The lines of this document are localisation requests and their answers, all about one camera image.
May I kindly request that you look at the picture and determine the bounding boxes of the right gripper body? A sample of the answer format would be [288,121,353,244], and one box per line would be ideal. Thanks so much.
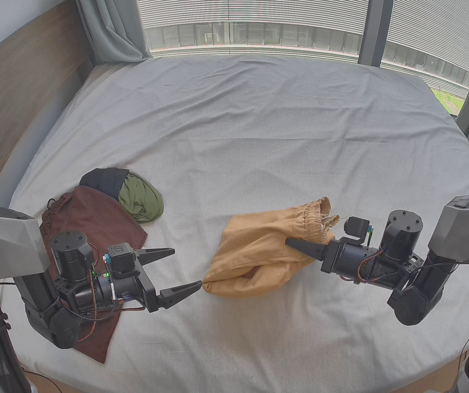
[320,237,383,284]

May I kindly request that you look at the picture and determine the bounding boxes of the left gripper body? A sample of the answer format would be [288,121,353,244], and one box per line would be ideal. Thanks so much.
[73,252,164,314]

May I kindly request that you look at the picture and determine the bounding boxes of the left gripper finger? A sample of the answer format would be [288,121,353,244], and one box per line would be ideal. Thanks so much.
[159,280,203,310]
[135,247,176,266]

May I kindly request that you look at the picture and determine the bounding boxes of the tan shorts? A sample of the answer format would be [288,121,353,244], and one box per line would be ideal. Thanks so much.
[202,197,342,299]

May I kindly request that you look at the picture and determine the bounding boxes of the bed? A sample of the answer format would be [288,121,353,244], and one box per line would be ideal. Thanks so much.
[0,0,469,388]

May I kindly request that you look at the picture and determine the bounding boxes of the green garment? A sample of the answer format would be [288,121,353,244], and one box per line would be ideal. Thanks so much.
[118,171,165,224]

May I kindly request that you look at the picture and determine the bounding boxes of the brown shorts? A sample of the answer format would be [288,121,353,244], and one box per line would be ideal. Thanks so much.
[40,187,149,364]

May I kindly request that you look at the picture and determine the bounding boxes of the dark blue garment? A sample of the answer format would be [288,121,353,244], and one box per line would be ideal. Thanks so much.
[80,167,130,201]

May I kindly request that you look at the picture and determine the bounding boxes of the window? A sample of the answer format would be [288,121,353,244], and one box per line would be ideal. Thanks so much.
[130,0,469,118]

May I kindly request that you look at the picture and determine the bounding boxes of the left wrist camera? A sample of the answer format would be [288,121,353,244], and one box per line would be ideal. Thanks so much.
[103,242,139,281]

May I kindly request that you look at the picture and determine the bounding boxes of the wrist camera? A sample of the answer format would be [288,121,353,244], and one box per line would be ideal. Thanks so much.
[103,242,139,281]
[343,216,376,245]

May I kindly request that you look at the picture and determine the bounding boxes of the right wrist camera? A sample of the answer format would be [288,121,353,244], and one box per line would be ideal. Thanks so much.
[343,216,376,245]

